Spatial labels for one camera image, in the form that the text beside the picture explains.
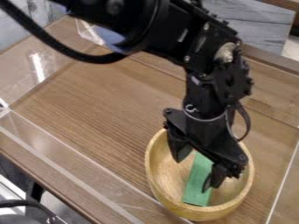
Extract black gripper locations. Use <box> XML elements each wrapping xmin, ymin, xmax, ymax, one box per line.
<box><xmin>163</xmin><ymin>108</ymin><xmax>248</xmax><ymax>192</ymax></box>

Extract green rectangular block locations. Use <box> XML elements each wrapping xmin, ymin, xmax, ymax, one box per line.
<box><xmin>181</xmin><ymin>152</ymin><xmax>212</xmax><ymax>207</ymax></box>

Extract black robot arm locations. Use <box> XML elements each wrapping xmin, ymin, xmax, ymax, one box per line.
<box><xmin>52</xmin><ymin>0</ymin><xmax>254</xmax><ymax>191</ymax></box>

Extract brown wooden bowl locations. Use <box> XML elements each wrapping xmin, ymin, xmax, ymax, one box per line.
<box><xmin>144</xmin><ymin>129</ymin><xmax>255</xmax><ymax>221</ymax></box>

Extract clear acrylic tray walls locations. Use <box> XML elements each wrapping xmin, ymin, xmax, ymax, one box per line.
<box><xmin>0</xmin><ymin>38</ymin><xmax>299</xmax><ymax>224</ymax></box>

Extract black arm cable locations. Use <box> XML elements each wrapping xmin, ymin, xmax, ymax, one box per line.
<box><xmin>0</xmin><ymin>0</ymin><xmax>129</xmax><ymax>65</ymax></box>

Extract black cable under table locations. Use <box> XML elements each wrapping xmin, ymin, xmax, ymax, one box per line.
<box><xmin>0</xmin><ymin>199</ymin><xmax>57</xmax><ymax>224</ymax></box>

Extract clear acrylic corner bracket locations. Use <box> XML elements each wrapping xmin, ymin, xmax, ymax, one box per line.
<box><xmin>75</xmin><ymin>19</ymin><xmax>105</xmax><ymax>46</ymax></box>

